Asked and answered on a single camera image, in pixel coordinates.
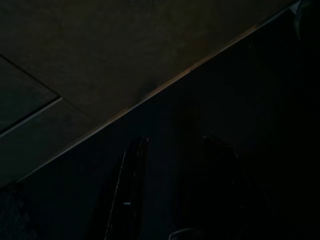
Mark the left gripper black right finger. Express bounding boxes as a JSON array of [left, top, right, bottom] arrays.
[[197, 136, 283, 240]]

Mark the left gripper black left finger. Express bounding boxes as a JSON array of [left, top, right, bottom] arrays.
[[94, 136, 150, 240]]

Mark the beige drawer front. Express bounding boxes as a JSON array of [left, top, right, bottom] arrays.
[[0, 97, 105, 188], [0, 55, 63, 137]]

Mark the beige cabinet door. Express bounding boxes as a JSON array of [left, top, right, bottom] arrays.
[[0, 0, 302, 126]]

